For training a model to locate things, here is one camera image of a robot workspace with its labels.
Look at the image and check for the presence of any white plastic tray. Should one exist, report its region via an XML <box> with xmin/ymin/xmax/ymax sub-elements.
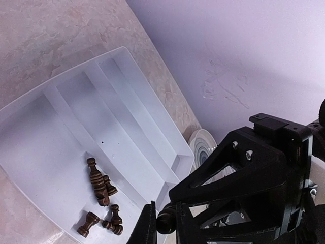
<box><xmin>1</xmin><ymin>47</ymin><xmax>194</xmax><ymax>243</ymax></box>

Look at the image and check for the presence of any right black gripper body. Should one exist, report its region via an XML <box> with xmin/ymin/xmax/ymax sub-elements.
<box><xmin>249</xmin><ymin>113</ymin><xmax>324</xmax><ymax>243</ymax></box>

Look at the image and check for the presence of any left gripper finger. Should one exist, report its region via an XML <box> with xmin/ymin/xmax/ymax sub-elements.
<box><xmin>127</xmin><ymin>201</ymin><xmax>157</xmax><ymax>244</ymax></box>

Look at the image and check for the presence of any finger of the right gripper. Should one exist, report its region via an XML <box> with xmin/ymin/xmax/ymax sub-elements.
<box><xmin>169</xmin><ymin>127</ymin><xmax>286</xmax><ymax>206</ymax></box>
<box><xmin>176</xmin><ymin>200</ymin><xmax>287</xmax><ymax>243</ymax></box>

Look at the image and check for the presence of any dark chess piece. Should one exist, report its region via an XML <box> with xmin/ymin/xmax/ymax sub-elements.
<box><xmin>156</xmin><ymin>204</ymin><xmax>177</xmax><ymax>235</ymax></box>

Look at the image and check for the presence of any pile of dark chess pieces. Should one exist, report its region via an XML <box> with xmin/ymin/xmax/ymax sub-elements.
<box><xmin>77</xmin><ymin>158</ymin><xmax>123</xmax><ymax>238</ymax></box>

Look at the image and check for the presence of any grey spiral coaster plate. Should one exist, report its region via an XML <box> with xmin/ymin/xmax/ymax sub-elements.
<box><xmin>188</xmin><ymin>129</ymin><xmax>217</xmax><ymax>173</ymax></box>

